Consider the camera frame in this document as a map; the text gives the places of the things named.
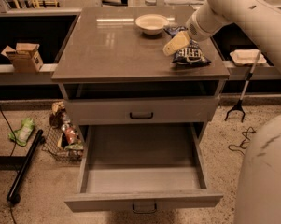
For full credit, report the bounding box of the open grey middle drawer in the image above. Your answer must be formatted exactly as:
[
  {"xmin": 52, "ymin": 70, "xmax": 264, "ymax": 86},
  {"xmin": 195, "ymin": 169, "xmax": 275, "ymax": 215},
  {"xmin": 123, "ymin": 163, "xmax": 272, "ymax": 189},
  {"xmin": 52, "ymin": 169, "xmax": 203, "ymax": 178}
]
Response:
[{"xmin": 65, "ymin": 123, "xmax": 222, "ymax": 214}]

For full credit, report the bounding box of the white takeout container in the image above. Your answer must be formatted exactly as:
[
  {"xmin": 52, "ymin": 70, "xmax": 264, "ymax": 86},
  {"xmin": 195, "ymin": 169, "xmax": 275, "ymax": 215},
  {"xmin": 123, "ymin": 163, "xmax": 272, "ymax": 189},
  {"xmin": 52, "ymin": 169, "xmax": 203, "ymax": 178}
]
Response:
[{"xmin": 230, "ymin": 49, "xmax": 266, "ymax": 66}]

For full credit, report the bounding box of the black metal floor bar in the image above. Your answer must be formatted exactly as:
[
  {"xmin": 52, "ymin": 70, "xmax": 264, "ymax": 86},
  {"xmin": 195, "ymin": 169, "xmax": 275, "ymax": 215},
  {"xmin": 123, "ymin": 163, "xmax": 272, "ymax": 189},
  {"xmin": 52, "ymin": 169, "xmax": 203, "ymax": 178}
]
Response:
[{"xmin": 7, "ymin": 130, "xmax": 43, "ymax": 204}]

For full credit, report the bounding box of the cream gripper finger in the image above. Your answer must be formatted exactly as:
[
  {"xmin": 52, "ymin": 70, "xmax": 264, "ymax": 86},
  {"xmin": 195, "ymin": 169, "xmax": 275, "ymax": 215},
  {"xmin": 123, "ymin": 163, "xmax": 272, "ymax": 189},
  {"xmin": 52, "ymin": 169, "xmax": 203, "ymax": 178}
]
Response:
[{"xmin": 162, "ymin": 31, "xmax": 190, "ymax": 56}]

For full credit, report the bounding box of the wire basket with snacks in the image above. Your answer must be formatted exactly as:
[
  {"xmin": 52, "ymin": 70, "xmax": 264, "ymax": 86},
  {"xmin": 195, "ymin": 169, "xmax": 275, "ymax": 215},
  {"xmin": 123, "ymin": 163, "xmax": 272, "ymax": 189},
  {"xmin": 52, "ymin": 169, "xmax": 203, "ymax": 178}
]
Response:
[{"xmin": 43, "ymin": 101, "xmax": 84, "ymax": 161}]

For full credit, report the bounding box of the open cardboard box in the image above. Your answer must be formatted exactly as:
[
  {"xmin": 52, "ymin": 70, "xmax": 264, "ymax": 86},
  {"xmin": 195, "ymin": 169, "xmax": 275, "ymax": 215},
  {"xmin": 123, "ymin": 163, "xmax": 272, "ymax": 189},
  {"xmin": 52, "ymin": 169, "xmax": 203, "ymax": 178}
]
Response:
[{"xmin": 1, "ymin": 43, "xmax": 43, "ymax": 73}]

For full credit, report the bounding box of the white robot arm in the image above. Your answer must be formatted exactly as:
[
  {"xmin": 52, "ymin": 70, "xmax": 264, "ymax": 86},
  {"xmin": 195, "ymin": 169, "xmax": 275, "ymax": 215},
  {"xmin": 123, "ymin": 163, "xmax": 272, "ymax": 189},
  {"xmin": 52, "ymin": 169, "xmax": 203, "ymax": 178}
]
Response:
[{"xmin": 186, "ymin": 0, "xmax": 281, "ymax": 224}]

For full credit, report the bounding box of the closed grey top drawer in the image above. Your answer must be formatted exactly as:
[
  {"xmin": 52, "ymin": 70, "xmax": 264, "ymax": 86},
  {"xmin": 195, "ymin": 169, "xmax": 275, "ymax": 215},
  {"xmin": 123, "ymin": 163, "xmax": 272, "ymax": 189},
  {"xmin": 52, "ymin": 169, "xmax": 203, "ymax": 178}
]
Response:
[{"xmin": 64, "ymin": 98, "xmax": 218, "ymax": 125}]

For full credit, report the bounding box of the reacher grabber tool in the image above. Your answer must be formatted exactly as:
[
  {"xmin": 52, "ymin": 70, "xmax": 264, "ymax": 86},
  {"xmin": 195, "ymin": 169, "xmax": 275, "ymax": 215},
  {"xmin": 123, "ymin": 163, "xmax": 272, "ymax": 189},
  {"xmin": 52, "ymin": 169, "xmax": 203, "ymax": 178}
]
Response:
[{"xmin": 224, "ymin": 50, "xmax": 261, "ymax": 121}]

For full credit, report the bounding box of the grey drawer cabinet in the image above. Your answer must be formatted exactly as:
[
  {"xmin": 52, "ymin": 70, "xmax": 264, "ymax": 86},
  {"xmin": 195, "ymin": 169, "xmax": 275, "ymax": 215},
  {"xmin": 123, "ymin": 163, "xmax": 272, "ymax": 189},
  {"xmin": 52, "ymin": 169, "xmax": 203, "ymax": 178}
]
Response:
[{"xmin": 51, "ymin": 5, "xmax": 231, "ymax": 133}]

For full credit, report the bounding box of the white ceramic bowl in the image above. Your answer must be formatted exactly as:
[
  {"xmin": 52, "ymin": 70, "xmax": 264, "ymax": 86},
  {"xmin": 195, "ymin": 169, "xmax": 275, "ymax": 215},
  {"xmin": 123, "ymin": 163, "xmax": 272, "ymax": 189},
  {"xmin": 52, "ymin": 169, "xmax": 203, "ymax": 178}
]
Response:
[{"xmin": 134, "ymin": 14, "xmax": 169, "ymax": 35}]

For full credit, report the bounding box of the blue chip bag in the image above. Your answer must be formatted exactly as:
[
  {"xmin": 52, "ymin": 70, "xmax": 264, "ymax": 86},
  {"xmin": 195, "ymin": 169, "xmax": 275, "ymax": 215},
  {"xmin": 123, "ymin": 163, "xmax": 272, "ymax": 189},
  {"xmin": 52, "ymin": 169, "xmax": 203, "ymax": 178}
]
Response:
[{"xmin": 163, "ymin": 26, "xmax": 211, "ymax": 67}]

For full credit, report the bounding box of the black power adapter cable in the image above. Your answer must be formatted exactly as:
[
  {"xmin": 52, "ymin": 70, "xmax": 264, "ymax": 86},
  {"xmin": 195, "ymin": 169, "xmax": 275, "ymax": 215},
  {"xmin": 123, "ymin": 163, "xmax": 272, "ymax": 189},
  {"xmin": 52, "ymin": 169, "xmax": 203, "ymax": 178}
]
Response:
[{"xmin": 227, "ymin": 126, "xmax": 257, "ymax": 156}]

